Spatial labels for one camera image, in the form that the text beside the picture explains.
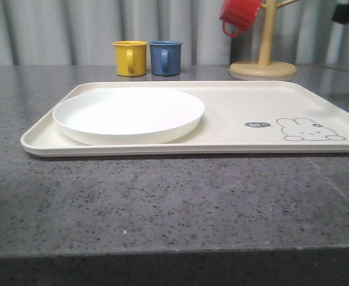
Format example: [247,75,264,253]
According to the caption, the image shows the white round plate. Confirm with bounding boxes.
[52,87,205,145]

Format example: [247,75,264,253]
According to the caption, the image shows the cream rabbit print tray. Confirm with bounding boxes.
[21,81,349,157]

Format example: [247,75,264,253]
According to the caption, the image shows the blue enamel mug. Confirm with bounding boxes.
[149,41,183,76]

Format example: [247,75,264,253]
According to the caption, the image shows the yellow enamel mug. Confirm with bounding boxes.
[113,41,148,77]

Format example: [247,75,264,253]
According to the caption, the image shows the wooden mug tree stand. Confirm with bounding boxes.
[229,1,297,78]

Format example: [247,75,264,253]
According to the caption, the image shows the red enamel mug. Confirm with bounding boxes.
[220,0,262,37]

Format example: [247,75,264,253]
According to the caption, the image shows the grey curtain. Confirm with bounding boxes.
[0,1,349,66]

